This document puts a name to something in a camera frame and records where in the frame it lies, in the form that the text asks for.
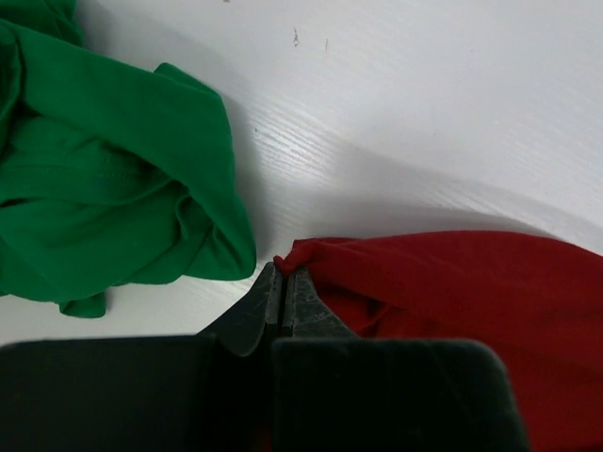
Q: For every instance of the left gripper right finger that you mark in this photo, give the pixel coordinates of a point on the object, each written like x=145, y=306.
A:
x=335, y=391

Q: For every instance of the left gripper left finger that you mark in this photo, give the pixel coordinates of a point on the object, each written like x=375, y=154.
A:
x=203, y=392

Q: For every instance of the red t shirt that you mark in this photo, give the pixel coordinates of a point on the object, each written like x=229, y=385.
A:
x=535, y=301

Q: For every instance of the green t shirt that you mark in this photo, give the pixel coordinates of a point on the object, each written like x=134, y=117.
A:
x=109, y=174

